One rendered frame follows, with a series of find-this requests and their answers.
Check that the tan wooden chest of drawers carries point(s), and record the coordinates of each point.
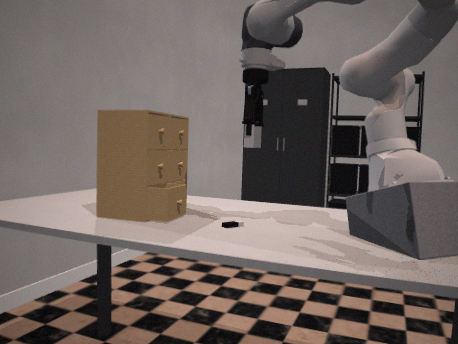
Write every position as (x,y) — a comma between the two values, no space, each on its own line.
(122,158)

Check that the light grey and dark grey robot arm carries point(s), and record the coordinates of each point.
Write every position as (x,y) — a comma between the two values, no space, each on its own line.
(392,160)

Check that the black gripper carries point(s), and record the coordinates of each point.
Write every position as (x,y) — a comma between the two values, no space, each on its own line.
(256,77)

